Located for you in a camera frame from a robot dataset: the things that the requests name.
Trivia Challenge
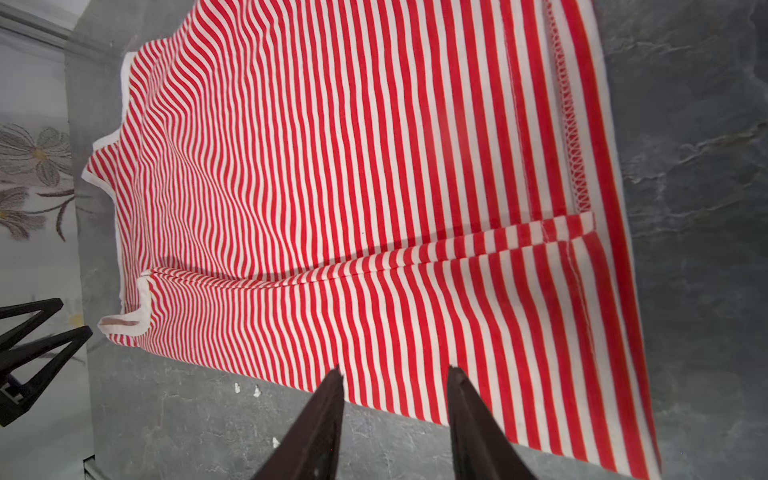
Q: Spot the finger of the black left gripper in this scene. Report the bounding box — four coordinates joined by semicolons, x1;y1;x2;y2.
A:
1;326;92;427
0;298;65;352

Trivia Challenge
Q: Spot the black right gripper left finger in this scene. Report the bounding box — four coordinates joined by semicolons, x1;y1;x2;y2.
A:
252;369;345;480

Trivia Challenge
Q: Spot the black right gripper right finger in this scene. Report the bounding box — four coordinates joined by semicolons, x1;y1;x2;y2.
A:
446;367;536;480

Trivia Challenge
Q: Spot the red white striped tank top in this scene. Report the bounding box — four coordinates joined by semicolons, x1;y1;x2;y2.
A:
83;1;661;479

